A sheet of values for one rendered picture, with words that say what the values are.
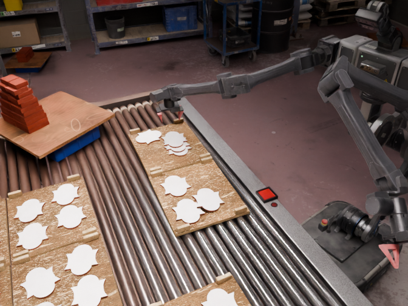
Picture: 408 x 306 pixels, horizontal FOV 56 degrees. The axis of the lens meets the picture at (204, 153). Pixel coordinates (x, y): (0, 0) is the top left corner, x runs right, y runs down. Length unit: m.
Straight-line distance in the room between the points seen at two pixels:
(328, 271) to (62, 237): 1.07
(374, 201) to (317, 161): 2.39
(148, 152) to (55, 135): 0.49
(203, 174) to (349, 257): 1.12
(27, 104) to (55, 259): 0.88
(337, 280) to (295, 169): 2.03
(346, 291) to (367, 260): 1.05
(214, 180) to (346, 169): 1.95
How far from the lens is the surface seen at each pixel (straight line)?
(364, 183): 3.52
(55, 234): 1.76
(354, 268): 2.53
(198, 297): 1.45
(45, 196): 1.96
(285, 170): 3.48
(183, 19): 6.25
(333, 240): 2.61
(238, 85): 1.63
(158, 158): 2.04
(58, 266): 1.64
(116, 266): 1.60
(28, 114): 2.21
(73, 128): 2.20
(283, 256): 1.60
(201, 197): 1.76
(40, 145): 2.13
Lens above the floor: 2.15
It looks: 36 degrees down
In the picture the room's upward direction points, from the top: 1 degrees counter-clockwise
